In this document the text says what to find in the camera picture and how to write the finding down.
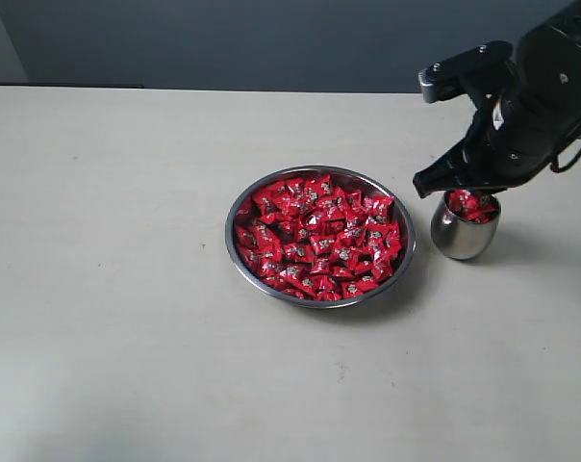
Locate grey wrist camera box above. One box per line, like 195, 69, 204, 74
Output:
418, 40, 515, 104

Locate stainless steel cup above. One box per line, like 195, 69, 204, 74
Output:
431, 191, 501, 261

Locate round steel plate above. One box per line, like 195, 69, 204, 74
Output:
224, 165, 417, 311

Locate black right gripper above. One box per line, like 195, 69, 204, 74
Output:
413, 1, 581, 198

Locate pile of red candies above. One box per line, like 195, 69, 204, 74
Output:
230, 171, 407, 302

